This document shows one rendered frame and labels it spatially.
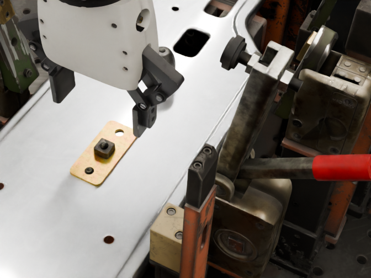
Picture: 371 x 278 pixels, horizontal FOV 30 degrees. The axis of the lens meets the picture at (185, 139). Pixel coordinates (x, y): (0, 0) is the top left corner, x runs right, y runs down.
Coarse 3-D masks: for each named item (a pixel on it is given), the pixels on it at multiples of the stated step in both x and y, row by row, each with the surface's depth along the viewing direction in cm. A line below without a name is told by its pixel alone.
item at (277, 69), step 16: (240, 48) 53; (272, 48) 54; (288, 48) 54; (224, 64) 54; (256, 64) 52; (272, 64) 52; (288, 64) 53; (256, 80) 53; (272, 80) 52; (288, 80) 53; (256, 96) 54; (272, 96) 54; (240, 112) 56; (256, 112) 55; (240, 128) 57; (256, 128) 57; (224, 144) 60; (240, 144) 59; (224, 160) 61; (240, 160) 60
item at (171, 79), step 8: (144, 56) 59; (152, 56) 59; (160, 56) 60; (144, 64) 60; (152, 64) 59; (160, 64) 59; (168, 64) 60; (152, 72) 60; (160, 72) 59; (168, 72) 59; (176, 72) 60; (160, 80) 60; (168, 80) 60; (176, 80) 60; (160, 88) 61; (168, 88) 60; (176, 88) 60; (168, 96) 61
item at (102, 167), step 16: (112, 128) 75; (128, 128) 76; (96, 144) 73; (112, 144) 73; (128, 144) 74; (80, 160) 72; (96, 160) 73; (112, 160) 73; (80, 176) 71; (96, 176) 71
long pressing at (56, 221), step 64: (192, 0) 91; (256, 0) 91; (192, 64) 83; (64, 128) 76; (192, 128) 76; (0, 192) 70; (64, 192) 70; (128, 192) 70; (0, 256) 65; (64, 256) 65; (128, 256) 66
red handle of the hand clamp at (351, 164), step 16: (256, 160) 63; (272, 160) 62; (288, 160) 61; (304, 160) 60; (320, 160) 58; (336, 160) 57; (352, 160) 56; (368, 160) 55; (240, 176) 64; (256, 176) 63; (272, 176) 61; (288, 176) 60; (304, 176) 59; (320, 176) 58; (336, 176) 57; (352, 176) 56; (368, 176) 55
